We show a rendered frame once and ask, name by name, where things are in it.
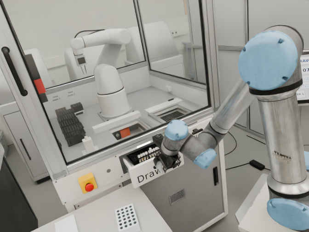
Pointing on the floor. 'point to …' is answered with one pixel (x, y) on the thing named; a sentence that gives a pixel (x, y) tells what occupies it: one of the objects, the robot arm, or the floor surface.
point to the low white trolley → (100, 212)
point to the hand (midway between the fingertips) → (161, 163)
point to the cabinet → (180, 194)
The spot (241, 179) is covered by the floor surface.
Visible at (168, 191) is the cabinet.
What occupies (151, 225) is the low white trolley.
